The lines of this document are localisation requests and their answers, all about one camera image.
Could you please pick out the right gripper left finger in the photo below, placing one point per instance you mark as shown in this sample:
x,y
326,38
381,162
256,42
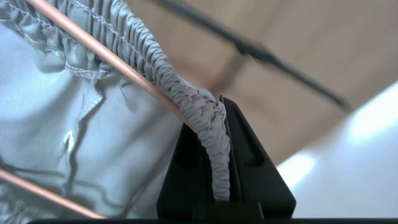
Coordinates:
x,y
186,180

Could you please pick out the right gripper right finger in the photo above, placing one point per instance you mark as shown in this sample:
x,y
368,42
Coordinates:
x,y
255,177

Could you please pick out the pink clothes hanger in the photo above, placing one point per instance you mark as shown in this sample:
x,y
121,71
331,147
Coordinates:
x,y
109,57

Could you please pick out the pale grey shorts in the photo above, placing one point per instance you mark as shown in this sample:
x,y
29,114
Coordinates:
x,y
46,109

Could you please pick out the black clothes rack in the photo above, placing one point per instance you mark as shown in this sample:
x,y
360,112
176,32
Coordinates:
x,y
248,46

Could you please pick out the beige curtain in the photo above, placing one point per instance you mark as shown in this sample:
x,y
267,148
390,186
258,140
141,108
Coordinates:
x,y
342,31

